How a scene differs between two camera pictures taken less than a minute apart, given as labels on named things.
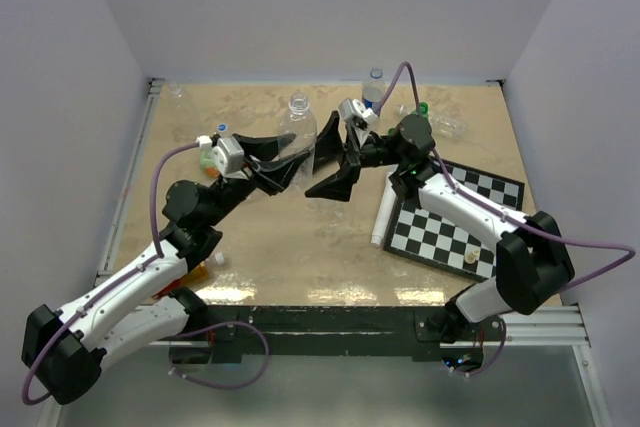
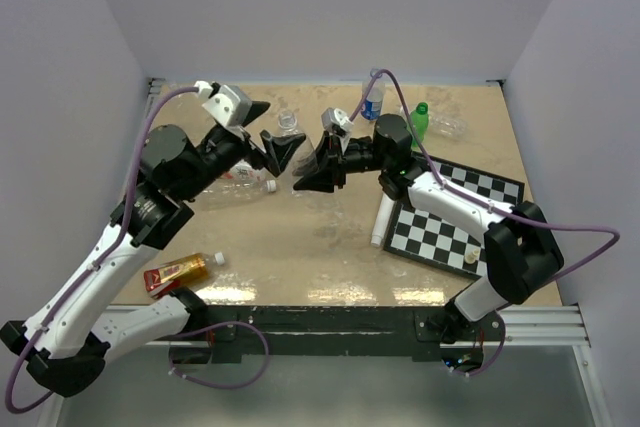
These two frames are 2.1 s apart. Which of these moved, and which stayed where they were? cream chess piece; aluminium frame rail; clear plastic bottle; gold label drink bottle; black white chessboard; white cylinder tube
Moved: clear plastic bottle
Stayed: cream chess piece; black white chessboard; white cylinder tube; gold label drink bottle; aluminium frame rail
